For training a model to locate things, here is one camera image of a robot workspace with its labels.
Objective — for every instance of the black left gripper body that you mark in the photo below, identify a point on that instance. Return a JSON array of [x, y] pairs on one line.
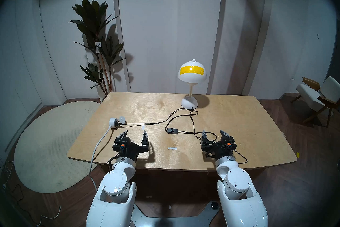
[[130, 148]]

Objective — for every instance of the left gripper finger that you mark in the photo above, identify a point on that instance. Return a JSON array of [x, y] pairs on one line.
[[145, 136], [123, 135]]

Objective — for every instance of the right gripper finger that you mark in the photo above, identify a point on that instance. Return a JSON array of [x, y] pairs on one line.
[[204, 135], [224, 134]]

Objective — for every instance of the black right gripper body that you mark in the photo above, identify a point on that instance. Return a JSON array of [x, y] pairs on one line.
[[219, 148]]

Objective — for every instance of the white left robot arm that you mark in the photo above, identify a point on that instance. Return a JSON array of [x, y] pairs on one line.
[[117, 184]]

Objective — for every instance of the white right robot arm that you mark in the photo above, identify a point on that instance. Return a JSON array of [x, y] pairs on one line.
[[237, 181]]

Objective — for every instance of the white lamp with yellow band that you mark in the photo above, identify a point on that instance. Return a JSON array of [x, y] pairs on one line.
[[191, 79]]

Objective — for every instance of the white round power socket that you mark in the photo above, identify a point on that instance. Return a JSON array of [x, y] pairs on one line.
[[113, 122]]

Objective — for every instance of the black base knob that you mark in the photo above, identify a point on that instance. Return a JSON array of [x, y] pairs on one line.
[[214, 205]]

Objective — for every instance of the round beige rug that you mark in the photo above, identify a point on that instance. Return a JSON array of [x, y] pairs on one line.
[[47, 144]]

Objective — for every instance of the white outlet behind plant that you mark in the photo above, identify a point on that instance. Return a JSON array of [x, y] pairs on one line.
[[98, 47]]

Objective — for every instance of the wooden armchair with white cushions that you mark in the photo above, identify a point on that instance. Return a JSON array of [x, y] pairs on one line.
[[308, 94]]

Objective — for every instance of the tall green leafy plant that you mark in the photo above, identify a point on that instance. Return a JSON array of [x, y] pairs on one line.
[[91, 16]]

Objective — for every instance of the grey metal robot base plate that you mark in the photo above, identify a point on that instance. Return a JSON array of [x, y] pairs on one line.
[[170, 222]]

